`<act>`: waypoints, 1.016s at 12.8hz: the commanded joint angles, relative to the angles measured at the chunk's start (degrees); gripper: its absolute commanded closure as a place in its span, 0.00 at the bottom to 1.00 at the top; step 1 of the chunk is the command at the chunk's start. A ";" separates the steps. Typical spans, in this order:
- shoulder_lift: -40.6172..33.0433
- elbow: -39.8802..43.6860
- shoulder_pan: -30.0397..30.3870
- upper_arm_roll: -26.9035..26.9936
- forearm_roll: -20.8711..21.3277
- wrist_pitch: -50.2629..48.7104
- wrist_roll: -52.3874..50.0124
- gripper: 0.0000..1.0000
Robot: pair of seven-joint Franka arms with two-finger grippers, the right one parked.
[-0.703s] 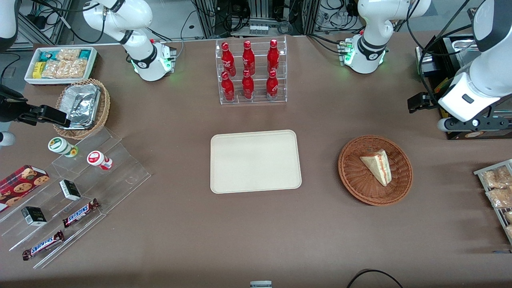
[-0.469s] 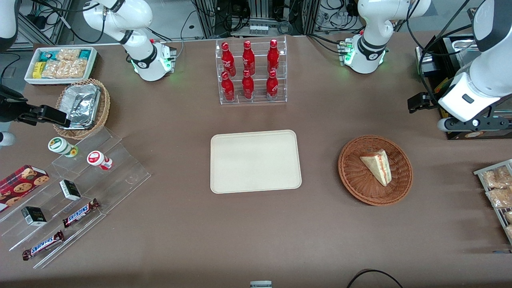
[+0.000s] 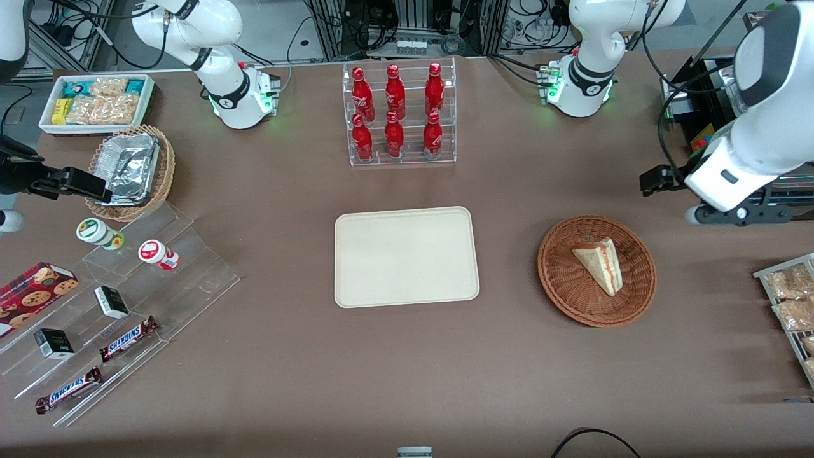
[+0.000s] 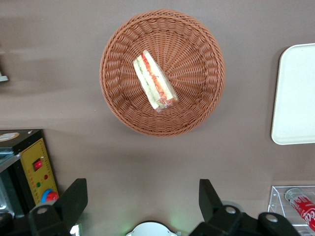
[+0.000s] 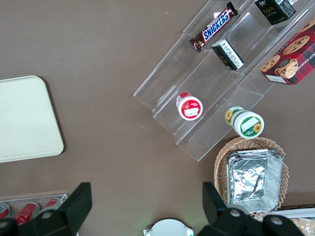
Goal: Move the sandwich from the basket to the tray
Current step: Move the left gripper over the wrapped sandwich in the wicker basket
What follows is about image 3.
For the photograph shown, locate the clear acrylic bottle rack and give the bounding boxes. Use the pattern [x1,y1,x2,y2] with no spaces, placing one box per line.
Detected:
[342,57,457,168]

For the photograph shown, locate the black table cable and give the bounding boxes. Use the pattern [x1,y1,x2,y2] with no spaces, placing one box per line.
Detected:
[550,427,643,458]

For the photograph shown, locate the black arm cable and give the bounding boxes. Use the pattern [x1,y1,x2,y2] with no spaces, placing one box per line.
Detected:
[641,0,751,176]
[48,0,169,70]

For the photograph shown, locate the clear cracker bag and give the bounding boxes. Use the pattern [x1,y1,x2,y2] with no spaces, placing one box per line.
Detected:
[89,76,130,98]
[66,94,140,127]

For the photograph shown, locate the clear acrylic step display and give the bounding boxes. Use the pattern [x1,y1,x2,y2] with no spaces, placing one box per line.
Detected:
[0,201,241,428]

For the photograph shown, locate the light wicker basket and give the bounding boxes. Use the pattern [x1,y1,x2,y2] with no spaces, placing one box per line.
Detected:
[84,124,176,223]

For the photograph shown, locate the red cap yogurt bottle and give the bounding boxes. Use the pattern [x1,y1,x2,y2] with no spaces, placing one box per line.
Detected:
[138,239,180,272]

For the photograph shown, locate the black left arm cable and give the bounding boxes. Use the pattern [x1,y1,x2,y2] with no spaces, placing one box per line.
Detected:
[641,0,751,176]

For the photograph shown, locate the triangular sandwich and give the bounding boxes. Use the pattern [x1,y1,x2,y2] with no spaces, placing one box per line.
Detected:
[571,237,624,298]

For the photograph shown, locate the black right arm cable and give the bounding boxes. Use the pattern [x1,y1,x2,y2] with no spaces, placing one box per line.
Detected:
[48,0,169,70]

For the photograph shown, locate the red cola bottle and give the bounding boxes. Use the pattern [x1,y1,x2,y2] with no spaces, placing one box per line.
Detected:
[384,64,407,121]
[351,66,376,122]
[383,111,406,159]
[424,62,445,118]
[422,111,444,161]
[351,113,375,162]

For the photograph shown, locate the silver box with green light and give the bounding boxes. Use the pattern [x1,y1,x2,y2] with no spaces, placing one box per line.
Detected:
[660,73,691,122]

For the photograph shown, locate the black display shelf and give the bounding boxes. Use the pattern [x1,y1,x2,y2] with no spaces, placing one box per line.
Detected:
[661,56,814,223]

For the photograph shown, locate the colourful small card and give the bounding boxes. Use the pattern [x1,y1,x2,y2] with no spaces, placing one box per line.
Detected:
[691,123,717,153]

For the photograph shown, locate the white snack bin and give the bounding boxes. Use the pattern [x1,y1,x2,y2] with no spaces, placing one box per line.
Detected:
[38,74,156,137]

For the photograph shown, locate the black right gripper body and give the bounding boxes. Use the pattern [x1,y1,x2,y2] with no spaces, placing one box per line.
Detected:
[0,135,47,195]

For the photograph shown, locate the Snickers chocolate bar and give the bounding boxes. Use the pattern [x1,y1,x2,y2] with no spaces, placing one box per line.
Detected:
[99,316,160,363]
[35,366,104,415]

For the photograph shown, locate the tray of wrapped crackers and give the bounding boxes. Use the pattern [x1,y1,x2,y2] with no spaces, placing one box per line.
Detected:
[753,253,814,389]

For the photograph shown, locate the small black box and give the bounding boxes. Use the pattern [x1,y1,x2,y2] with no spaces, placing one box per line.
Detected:
[33,328,76,361]
[94,286,130,320]

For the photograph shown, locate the silver foil trays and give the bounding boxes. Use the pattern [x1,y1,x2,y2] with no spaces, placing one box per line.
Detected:
[93,132,162,207]

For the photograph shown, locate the green cap yogurt bottle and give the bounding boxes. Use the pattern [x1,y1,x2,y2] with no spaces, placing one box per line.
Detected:
[76,218,125,251]

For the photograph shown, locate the red cookie box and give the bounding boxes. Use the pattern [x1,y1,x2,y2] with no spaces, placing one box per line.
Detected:
[0,261,79,338]

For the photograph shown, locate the beige plastic tray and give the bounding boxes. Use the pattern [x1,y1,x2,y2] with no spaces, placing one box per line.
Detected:
[335,206,480,309]

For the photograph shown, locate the brown wicker basket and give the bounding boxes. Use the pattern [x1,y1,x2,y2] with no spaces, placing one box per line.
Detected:
[537,215,657,329]

